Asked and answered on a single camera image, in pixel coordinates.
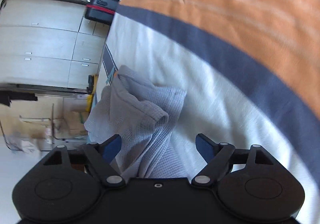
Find striped multicolour bed sheet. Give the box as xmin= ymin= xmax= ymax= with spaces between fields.
xmin=107 ymin=0 xmax=319 ymax=223

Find light grey waffle knit garment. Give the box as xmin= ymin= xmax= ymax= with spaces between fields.
xmin=85 ymin=65 xmax=187 ymax=180

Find black suitcase with red strap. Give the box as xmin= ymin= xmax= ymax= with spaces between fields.
xmin=84 ymin=0 xmax=119 ymax=26

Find brown paper bag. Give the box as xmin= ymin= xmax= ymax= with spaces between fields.
xmin=53 ymin=112 xmax=88 ymax=139

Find white wardrobe cabinet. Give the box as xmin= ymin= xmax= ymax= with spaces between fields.
xmin=1 ymin=0 xmax=109 ymax=91

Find yellow waste bin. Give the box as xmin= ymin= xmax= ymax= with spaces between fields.
xmin=86 ymin=74 xmax=98 ymax=113

